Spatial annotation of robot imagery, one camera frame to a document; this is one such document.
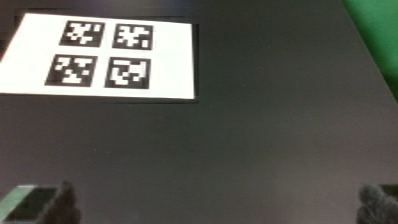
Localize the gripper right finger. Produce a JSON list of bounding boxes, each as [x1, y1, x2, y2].
[[357, 184, 398, 224]]

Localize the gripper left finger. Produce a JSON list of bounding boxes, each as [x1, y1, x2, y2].
[[0, 181, 80, 224]]

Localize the white flat marker plate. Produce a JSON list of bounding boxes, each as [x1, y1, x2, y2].
[[0, 13, 194, 99]]

